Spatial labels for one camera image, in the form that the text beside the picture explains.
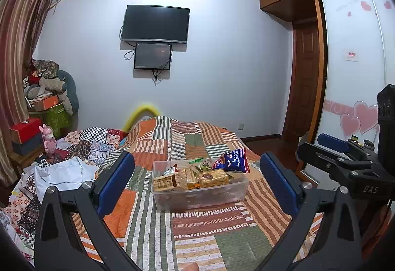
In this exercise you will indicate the checkered floral patchwork quilt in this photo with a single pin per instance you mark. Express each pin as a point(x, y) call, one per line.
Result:
point(89, 141)

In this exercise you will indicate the clear plastic container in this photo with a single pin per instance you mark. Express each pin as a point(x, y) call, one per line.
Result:
point(197, 200)

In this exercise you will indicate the clear round cookie bag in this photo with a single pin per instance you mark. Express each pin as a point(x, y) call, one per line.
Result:
point(205, 164)

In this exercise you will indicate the large black television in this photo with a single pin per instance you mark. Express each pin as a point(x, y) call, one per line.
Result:
point(156, 24)

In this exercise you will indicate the white plastic bag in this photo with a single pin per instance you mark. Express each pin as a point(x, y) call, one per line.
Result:
point(61, 173)

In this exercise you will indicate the person's left hand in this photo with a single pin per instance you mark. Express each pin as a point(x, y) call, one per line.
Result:
point(189, 267)

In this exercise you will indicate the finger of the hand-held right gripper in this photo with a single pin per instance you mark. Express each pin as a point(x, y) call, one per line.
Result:
point(314, 158)
point(331, 142)

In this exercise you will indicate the striped orange patchwork quilt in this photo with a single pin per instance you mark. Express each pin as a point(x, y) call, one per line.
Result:
point(191, 141)

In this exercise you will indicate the wooden nightstand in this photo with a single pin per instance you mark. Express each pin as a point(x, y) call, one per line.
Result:
point(23, 161)

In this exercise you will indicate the blue snack bag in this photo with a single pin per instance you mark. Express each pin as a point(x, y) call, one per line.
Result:
point(233, 161)

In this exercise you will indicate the pink rabbit toy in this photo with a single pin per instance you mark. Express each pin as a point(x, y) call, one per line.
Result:
point(47, 141)

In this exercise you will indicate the small dark jar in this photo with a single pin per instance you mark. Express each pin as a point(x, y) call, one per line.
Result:
point(367, 145)

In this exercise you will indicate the white heart-print wardrobe door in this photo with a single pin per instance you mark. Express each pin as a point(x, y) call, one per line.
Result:
point(348, 88)

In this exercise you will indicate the paper label with red print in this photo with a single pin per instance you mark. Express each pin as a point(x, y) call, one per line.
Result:
point(351, 55)

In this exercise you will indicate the short clear cracker packet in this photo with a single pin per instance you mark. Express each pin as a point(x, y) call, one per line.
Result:
point(213, 180)

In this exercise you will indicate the floral cloth bundle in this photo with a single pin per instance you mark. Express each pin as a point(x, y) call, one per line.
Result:
point(46, 67)

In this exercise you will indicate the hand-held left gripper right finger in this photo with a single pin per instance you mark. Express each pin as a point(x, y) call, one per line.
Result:
point(279, 186)

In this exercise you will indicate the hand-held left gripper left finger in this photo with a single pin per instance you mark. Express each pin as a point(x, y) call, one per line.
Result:
point(115, 184)

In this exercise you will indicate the yellow foam tube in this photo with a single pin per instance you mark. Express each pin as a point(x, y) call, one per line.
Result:
point(139, 109)

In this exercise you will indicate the orange cardboard box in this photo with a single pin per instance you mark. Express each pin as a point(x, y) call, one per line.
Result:
point(46, 102)

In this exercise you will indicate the brown wooden door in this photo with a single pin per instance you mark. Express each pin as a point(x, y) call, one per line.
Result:
point(304, 82)

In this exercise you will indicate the small black monitor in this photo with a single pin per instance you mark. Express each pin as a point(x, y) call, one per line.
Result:
point(152, 55)

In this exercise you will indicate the grey purple bag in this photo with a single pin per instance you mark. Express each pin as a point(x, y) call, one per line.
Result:
point(304, 138)

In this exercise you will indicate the striped brown curtain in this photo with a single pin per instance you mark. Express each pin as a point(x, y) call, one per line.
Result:
point(18, 42)

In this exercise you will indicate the red box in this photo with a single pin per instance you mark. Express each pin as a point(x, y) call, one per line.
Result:
point(24, 129)

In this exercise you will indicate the dark grey box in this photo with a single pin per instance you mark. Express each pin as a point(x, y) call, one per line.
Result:
point(27, 145)

